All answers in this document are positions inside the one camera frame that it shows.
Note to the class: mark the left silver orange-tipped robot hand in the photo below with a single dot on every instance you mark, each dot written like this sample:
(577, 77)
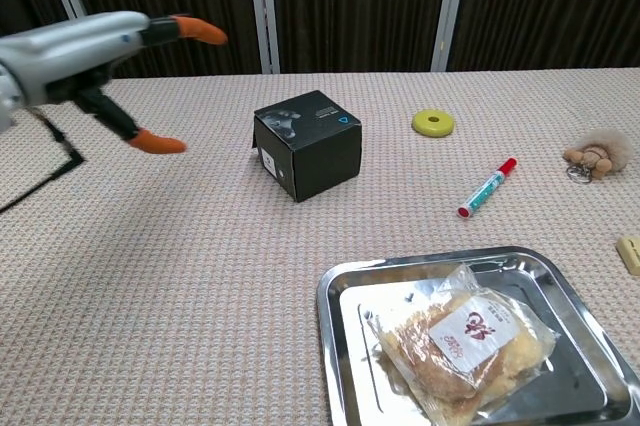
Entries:
(70, 53)

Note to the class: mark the bagged yellow snack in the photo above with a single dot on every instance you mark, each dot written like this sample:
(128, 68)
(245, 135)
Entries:
(465, 346)

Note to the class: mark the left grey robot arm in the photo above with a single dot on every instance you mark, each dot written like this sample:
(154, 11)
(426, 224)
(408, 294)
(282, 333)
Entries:
(7, 96)

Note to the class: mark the shiny steel rectangular tray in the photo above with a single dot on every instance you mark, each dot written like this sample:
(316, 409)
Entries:
(575, 386)

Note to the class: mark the beige textured tablecloth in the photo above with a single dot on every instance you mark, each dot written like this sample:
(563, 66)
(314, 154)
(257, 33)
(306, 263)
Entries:
(175, 246)

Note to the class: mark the black cardboard box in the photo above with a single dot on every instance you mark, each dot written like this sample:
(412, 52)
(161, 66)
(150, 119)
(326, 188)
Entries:
(320, 156)

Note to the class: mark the dark pleated curtain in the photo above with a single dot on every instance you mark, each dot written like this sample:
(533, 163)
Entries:
(360, 6)

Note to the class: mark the red capped marker pen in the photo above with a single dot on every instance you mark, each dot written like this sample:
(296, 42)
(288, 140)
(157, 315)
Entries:
(487, 188)

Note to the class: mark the cream plastic block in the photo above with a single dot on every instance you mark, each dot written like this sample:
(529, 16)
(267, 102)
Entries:
(631, 253)

